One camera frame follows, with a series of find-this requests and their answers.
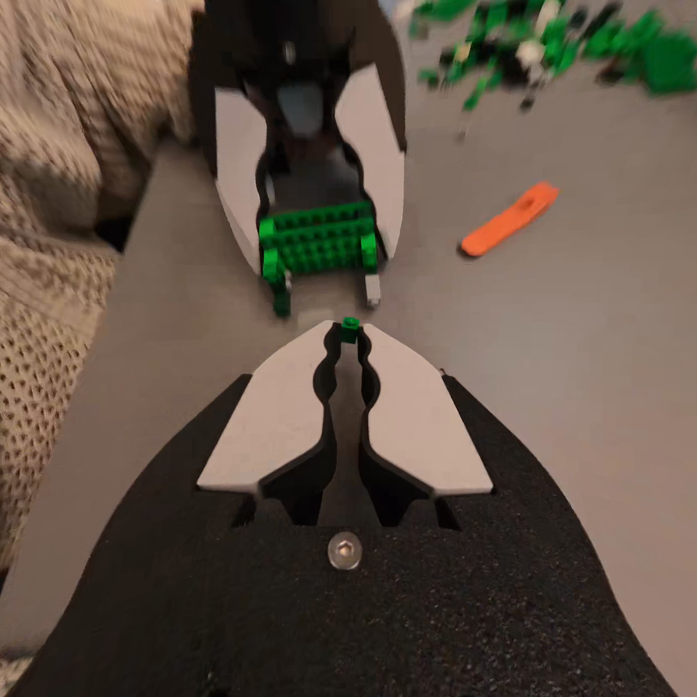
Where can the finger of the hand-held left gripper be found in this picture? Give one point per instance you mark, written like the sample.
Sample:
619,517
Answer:
381,163
237,163

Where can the pile of lego pieces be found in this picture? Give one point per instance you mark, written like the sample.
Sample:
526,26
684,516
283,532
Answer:
670,65

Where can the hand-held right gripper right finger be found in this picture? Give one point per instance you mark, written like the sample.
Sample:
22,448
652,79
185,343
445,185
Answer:
424,430

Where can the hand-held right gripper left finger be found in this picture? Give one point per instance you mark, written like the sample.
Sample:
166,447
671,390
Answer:
272,424

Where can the green lego assembly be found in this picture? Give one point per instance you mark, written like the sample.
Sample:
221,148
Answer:
321,239

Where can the small green lego brick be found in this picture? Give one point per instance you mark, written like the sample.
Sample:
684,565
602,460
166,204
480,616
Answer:
350,329

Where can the small light grey lego brick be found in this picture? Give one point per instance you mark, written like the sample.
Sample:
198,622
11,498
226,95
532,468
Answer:
373,288

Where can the orange brick separator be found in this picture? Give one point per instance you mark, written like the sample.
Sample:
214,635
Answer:
506,223

